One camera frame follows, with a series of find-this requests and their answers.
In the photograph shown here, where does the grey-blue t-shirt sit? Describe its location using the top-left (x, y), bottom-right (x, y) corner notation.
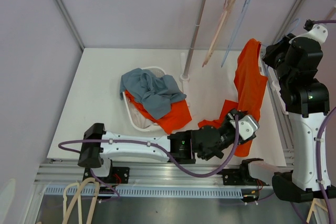
top-left (120, 68), bottom-right (186, 120)

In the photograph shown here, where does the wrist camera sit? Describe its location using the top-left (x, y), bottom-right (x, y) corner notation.
top-left (239, 115), bottom-right (260, 141)
top-left (289, 19), bottom-right (328, 46)

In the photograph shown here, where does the beige wooden hanger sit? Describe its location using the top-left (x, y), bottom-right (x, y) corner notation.
top-left (202, 0), bottom-right (238, 68)

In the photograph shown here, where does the green and white t-shirt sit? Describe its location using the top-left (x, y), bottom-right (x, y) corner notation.
top-left (126, 98), bottom-right (161, 132)

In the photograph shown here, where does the white perforated laundry basket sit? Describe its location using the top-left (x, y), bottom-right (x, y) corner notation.
top-left (122, 66), bottom-right (166, 132)

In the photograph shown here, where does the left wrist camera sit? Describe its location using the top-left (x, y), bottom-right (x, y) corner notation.
top-left (239, 115), bottom-right (260, 141)

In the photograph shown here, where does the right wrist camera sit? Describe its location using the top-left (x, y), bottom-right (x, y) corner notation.
top-left (289, 19), bottom-right (328, 46)

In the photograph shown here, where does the orange t-shirt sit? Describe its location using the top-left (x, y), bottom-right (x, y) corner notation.
top-left (125, 90), bottom-right (192, 134)
top-left (198, 38), bottom-right (268, 157)

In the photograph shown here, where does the blue wire hanger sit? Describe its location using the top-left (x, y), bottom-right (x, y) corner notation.
top-left (220, 0), bottom-right (251, 67)
top-left (261, 18), bottom-right (301, 77)

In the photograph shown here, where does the pink wire hanger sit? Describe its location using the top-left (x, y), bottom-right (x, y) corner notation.
top-left (207, 0), bottom-right (238, 62)

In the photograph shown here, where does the beige hanger lower right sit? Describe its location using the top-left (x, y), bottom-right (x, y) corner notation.
top-left (306, 198), bottom-right (335, 223)

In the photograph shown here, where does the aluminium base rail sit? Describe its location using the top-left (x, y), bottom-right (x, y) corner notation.
top-left (34, 161), bottom-right (271, 200)

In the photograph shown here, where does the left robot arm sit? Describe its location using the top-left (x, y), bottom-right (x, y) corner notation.
top-left (78, 109), bottom-right (259, 183)

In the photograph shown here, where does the beige hangers lower left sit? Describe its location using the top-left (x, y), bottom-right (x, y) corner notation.
top-left (62, 178), bottom-right (100, 224)

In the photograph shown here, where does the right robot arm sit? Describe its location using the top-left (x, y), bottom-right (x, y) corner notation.
top-left (220, 35), bottom-right (335, 203)

